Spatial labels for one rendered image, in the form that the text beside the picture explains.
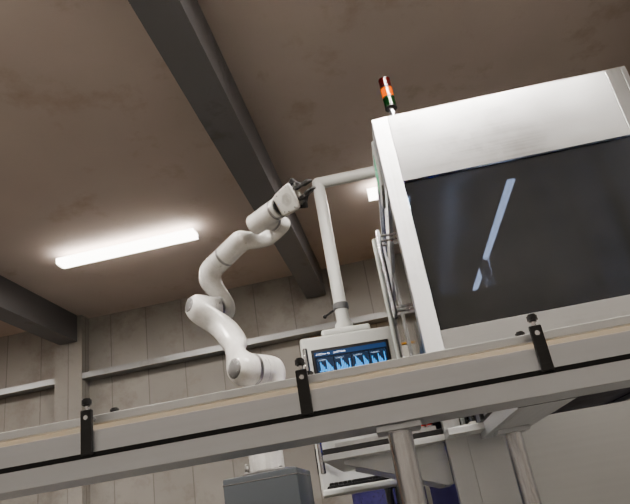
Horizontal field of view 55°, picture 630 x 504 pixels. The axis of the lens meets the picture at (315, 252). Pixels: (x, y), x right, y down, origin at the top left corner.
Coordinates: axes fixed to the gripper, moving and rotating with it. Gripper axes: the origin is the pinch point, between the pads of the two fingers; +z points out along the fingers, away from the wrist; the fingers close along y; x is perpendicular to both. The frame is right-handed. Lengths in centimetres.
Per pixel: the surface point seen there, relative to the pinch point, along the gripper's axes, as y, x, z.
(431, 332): -66, 1, 17
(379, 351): -72, 77, -58
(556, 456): -116, -2, 37
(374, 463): -96, -21, -13
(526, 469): -108, -27, 38
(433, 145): -5, 39, 34
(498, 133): -13, 52, 54
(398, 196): -17.5, 22.2, 19.3
